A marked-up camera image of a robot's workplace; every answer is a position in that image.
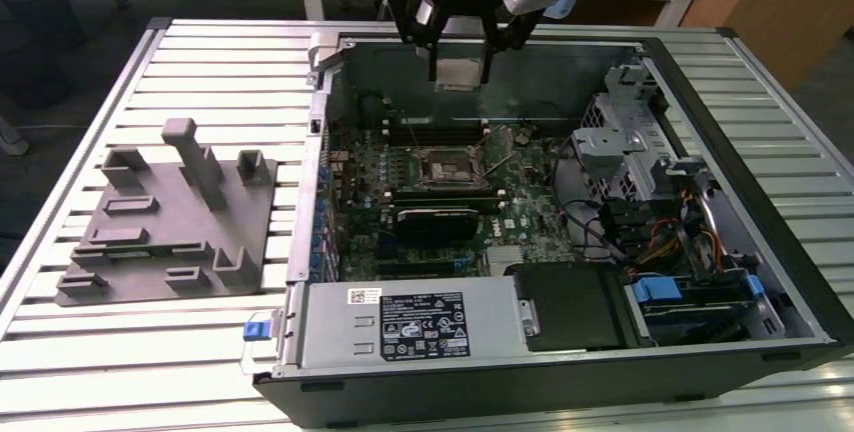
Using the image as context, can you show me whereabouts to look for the silver square CPU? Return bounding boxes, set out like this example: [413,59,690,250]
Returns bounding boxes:
[434,57,483,93]

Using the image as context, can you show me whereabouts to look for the black installed RAM stick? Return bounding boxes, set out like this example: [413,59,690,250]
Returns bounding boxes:
[393,188,499,203]
[394,196,502,213]
[390,119,483,134]

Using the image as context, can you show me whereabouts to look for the orange yellow power wires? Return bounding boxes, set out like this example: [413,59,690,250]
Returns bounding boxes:
[626,219,728,273]

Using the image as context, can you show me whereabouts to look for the blue disk carrier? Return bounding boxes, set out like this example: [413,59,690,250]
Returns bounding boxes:
[630,274,766,326]

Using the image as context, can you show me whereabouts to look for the green RAM stick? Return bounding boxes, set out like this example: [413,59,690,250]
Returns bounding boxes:
[104,244,176,258]

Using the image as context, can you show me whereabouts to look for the black graphics card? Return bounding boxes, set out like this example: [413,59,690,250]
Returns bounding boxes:
[394,207,482,245]

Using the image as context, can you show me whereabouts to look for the grey parts rack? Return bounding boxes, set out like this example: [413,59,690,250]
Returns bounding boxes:
[52,117,281,307]

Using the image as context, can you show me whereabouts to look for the silver finned heat sink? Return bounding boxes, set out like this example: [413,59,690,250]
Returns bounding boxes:
[489,245,530,278]

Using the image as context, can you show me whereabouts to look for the green motherboard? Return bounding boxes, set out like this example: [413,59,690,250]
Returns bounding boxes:
[318,120,583,283]

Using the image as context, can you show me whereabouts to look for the black open PC case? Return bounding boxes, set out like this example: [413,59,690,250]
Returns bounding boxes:
[251,30,854,429]

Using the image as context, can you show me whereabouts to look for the silver metal drive cage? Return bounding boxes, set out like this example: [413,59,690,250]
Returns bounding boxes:
[570,64,677,203]

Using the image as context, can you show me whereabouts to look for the silver power supply unit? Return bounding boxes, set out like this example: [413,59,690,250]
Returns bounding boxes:
[293,279,537,371]

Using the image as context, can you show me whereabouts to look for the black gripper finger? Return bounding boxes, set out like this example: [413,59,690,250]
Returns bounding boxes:
[478,9,543,87]
[382,0,445,84]

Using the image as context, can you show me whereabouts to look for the black CPU socket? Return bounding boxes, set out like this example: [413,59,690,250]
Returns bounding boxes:
[417,147,483,188]

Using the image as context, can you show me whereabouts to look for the wooden cabinet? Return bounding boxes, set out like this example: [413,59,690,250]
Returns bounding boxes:
[680,0,854,98]

